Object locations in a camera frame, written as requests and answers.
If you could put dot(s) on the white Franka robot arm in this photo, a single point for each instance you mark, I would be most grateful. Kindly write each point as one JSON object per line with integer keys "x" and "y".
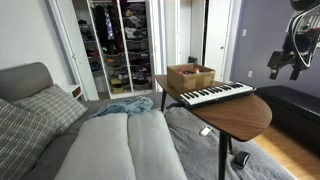
{"x": 311, "y": 40}

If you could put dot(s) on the black bench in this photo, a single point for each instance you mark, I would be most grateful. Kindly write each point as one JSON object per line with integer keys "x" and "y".
{"x": 293, "y": 106}

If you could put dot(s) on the small black white piano keyboard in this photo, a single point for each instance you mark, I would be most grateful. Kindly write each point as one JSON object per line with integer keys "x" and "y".
{"x": 216, "y": 92}

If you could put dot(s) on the grey rug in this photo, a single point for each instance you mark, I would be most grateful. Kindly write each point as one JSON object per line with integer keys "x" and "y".
{"x": 196, "y": 153}

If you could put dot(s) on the white nightstand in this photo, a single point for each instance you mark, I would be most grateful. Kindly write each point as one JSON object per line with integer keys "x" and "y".
{"x": 75, "y": 90}

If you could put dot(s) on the white light switch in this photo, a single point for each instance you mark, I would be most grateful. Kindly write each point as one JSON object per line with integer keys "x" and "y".
{"x": 244, "y": 32}

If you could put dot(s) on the open cardboard box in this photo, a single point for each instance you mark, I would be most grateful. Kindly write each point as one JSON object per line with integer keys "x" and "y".
{"x": 191, "y": 80}

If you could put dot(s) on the large grey plaid pillow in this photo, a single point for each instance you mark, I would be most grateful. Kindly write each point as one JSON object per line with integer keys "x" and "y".
{"x": 20, "y": 140}

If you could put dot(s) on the light blue blanket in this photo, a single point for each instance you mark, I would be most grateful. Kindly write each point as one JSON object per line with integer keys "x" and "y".
{"x": 130, "y": 105}

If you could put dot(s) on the white remote control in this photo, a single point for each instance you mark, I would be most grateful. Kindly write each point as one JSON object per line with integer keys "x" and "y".
{"x": 205, "y": 130}

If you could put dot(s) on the white bifold closet door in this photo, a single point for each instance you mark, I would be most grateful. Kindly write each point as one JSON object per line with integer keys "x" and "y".
{"x": 191, "y": 30}
{"x": 218, "y": 36}

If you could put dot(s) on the wooden table with black legs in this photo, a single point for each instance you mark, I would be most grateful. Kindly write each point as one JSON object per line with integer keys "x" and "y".
{"x": 233, "y": 116}

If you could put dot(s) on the white wall outlet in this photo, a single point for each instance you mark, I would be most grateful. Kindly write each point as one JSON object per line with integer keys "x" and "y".
{"x": 250, "y": 74}

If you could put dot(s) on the closet shelves with clothes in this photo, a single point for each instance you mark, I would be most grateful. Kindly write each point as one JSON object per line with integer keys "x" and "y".
{"x": 126, "y": 50}

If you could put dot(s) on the grey sofa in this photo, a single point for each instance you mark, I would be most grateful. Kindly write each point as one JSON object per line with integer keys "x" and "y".
{"x": 23, "y": 78}

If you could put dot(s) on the small grey plaid pillow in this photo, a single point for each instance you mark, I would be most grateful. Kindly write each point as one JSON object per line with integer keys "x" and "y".
{"x": 53, "y": 106}

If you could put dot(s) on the red black items in box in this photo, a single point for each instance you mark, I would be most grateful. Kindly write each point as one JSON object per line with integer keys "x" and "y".
{"x": 188, "y": 70}

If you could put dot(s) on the light grey seat cushion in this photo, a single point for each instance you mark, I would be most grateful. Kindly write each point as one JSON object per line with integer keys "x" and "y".
{"x": 100, "y": 150}
{"x": 150, "y": 146}

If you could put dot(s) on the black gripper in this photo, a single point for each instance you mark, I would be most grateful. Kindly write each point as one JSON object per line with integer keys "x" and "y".
{"x": 283, "y": 58}

